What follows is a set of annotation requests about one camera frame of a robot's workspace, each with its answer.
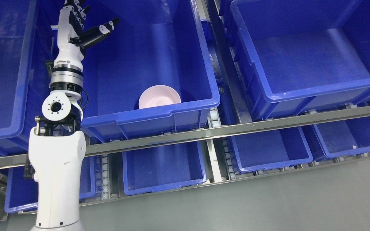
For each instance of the pink bowl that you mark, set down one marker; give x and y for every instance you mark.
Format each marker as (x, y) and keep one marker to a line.
(158, 95)

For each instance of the blue bin lower left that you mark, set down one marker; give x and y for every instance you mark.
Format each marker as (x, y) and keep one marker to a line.
(22, 193)

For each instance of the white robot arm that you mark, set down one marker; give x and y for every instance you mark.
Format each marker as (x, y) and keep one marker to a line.
(56, 151)

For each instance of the metal shelf rack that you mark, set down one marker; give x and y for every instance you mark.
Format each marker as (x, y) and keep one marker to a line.
(209, 135)

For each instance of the blue bin right top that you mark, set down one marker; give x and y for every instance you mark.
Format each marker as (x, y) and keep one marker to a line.
(300, 55)

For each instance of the blue bin lower far right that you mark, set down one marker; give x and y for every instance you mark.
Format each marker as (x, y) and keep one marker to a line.
(339, 138)

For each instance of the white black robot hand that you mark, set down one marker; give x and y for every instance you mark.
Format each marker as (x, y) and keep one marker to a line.
(72, 39)

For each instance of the blue bin middle top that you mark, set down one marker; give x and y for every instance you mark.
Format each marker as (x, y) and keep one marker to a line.
(157, 42)

